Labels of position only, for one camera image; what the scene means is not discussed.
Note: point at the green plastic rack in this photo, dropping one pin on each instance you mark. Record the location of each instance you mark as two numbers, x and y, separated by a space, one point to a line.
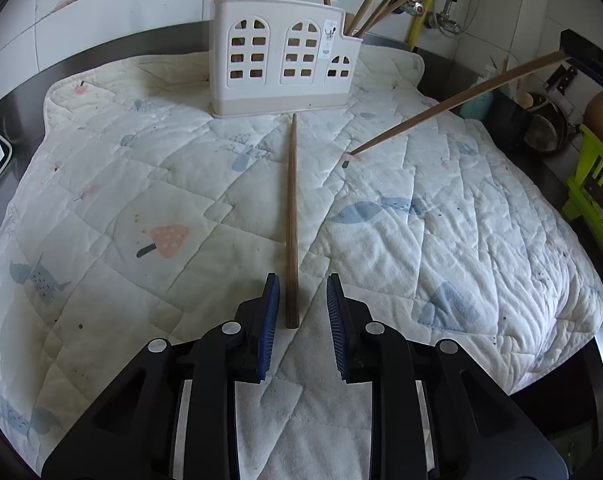
594 180

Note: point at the yellow pipe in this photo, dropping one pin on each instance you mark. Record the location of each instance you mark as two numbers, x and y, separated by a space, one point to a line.
424 10

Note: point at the metal valve with red mark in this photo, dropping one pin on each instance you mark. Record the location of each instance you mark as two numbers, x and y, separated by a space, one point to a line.
415 8

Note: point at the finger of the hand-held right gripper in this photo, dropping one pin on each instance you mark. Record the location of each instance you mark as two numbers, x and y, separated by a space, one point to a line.
589 60

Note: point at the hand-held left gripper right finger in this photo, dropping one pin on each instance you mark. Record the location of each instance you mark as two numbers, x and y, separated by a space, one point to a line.
337 330

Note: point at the metal pan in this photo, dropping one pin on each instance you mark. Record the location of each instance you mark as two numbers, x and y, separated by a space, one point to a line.
546 125

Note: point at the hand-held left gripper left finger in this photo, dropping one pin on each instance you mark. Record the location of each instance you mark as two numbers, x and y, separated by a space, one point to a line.
269 330

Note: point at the white house-shaped utensil holder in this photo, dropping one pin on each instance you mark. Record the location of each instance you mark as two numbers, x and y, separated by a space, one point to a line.
271 97

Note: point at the teal bottle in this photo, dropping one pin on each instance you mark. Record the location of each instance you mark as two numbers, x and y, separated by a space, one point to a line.
476 107

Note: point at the white quilted printed mat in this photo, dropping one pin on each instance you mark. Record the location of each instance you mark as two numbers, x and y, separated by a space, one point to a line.
181 170

